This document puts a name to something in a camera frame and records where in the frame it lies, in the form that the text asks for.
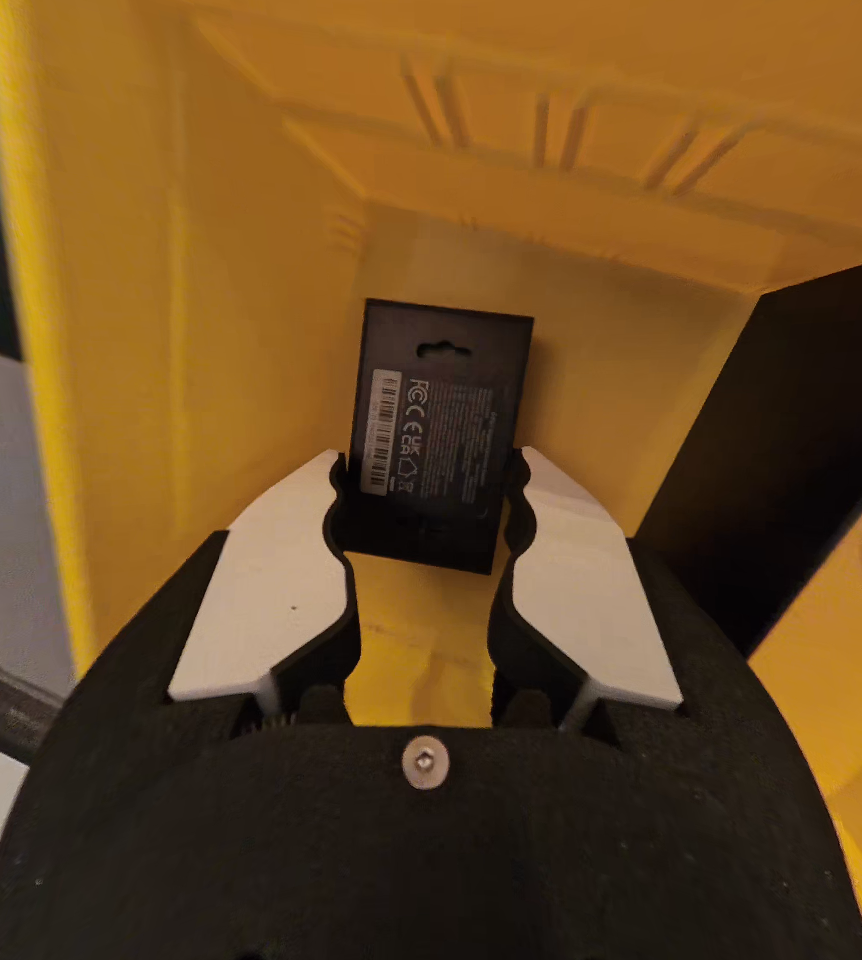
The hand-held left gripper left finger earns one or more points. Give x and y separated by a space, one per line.
273 600

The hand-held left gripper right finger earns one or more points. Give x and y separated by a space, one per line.
588 600

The black ethernet switch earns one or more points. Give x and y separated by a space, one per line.
438 420

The yellow bin with divider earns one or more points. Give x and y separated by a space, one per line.
250 300

